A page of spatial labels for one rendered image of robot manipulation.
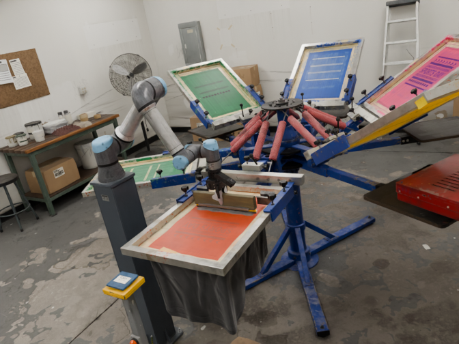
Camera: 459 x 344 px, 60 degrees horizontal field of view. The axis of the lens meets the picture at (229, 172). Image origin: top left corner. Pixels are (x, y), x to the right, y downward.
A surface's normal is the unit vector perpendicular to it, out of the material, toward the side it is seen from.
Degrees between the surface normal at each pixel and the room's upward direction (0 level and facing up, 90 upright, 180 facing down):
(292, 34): 90
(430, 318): 0
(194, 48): 90
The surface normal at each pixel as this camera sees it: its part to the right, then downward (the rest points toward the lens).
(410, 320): -0.16, -0.92
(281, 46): -0.48, 0.40
